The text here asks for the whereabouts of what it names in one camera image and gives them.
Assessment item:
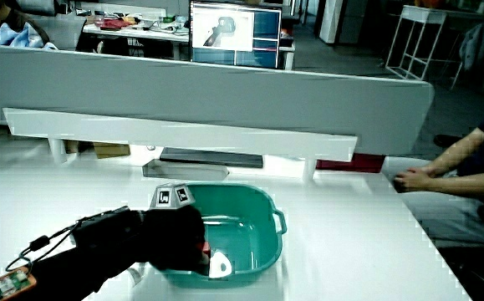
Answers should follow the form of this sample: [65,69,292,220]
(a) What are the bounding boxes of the orange circuit board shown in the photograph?
[0,266,38,301]

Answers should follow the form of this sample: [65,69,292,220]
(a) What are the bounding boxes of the thin black cable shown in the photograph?
[4,220,84,273]

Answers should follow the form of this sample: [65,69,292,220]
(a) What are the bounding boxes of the dark red box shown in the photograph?
[315,152,386,174]

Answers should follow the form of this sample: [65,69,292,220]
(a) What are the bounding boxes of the white ribbon cable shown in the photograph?
[125,267,143,288]

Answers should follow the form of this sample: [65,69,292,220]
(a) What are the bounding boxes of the computer monitor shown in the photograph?
[188,0,283,70]

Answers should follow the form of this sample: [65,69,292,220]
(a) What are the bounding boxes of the white desk shelf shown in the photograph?
[2,107,359,181]

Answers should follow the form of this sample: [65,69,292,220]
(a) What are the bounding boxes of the white desk partition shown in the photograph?
[0,43,436,156]

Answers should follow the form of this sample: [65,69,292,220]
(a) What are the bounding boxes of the white cabinet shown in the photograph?
[318,0,356,45]

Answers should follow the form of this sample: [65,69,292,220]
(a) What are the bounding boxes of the black wrist electronics box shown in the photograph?
[71,206,146,254]

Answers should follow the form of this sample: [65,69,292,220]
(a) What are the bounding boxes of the flat gray box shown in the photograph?
[141,158,231,182]

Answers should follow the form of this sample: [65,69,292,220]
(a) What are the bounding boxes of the teal plastic basin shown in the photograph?
[149,181,288,290]

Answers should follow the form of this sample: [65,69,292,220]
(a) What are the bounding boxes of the hanging gray jacket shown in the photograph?
[457,21,484,77]

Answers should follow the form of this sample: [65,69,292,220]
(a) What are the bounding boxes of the flat black device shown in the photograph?
[159,146,265,170]

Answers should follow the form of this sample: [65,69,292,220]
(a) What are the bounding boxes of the brown cardboard box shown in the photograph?
[92,142,132,161]

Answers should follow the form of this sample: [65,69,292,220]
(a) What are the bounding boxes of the cluttered white desk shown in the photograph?
[81,11,191,60]

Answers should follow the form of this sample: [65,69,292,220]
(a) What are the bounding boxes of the person's left forearm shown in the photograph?
[13,207,153,301]

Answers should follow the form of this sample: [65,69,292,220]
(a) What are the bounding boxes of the person's left hand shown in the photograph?
[142,181,211,273]

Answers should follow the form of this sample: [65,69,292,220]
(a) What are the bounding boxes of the light blue cloth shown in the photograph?
[0,21,59,52]

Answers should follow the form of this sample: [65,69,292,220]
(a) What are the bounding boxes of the white metal rack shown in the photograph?
[385,4,448,82]

